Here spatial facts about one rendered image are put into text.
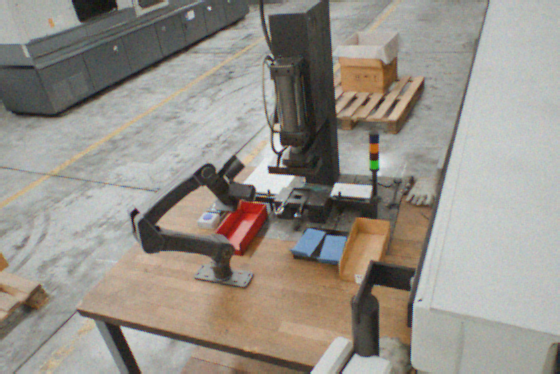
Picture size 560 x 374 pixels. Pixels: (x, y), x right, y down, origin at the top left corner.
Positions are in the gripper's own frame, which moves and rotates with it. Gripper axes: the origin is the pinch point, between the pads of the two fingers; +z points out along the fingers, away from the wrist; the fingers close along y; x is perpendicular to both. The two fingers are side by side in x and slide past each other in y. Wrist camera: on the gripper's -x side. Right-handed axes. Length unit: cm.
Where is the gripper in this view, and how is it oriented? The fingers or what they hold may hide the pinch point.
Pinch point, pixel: (237, 207)
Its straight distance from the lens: 150.7
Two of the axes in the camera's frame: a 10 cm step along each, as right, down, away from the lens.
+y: 2.2, -8.9, 4.1
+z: 3.0, 4.6, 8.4
